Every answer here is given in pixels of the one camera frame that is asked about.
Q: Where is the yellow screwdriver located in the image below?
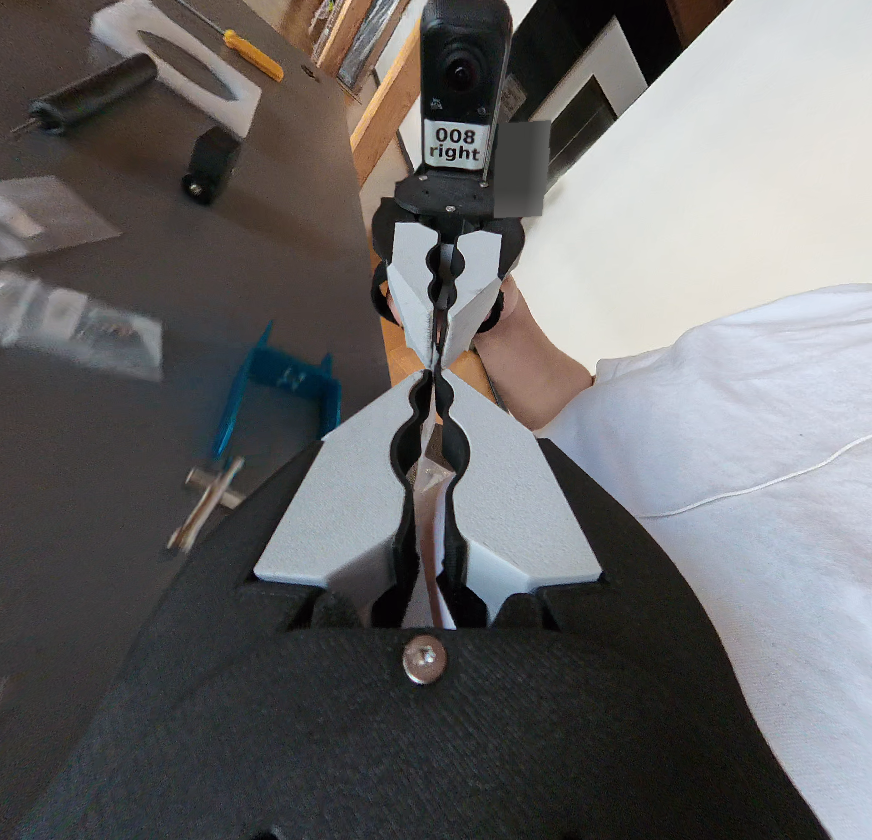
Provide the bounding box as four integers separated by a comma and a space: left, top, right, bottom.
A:
151, 0, 285, 82

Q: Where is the person's right hand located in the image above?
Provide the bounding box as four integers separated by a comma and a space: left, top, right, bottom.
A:
472, 273, 546, 357

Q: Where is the small clear zip bag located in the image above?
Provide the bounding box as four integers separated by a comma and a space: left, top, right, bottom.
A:
407, 312, 459, 631

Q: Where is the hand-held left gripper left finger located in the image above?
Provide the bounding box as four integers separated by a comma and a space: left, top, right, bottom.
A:
253, 370, 437, 628

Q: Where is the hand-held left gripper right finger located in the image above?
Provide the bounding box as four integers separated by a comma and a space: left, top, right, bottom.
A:
436, 373, 604, 628

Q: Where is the black servo motor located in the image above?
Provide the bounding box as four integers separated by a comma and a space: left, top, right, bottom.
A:
181, 126, 241, 206

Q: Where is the white foam piece with hole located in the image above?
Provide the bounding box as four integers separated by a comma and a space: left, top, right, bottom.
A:
89, 0, 263, 139

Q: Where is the blue metal bracket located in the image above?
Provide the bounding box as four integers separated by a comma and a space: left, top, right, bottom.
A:
210, 321, 343, 465

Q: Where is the silver cross wrench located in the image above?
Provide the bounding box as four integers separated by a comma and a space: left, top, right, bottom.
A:
165, 456, 248, 555

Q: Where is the plastic bag of tiny nuts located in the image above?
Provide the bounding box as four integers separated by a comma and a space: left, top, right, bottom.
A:
0, 271, 165, 382

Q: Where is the person's right forearm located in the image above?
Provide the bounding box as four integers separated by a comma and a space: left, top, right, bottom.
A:
477, 322, 595, 433

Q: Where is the black electric screwdriver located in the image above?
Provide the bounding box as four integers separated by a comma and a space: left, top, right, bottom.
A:
10, 52, 159, 138

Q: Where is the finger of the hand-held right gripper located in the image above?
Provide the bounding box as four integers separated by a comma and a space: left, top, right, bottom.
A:
439, 230, 505, 365
388, 222, 442, 369

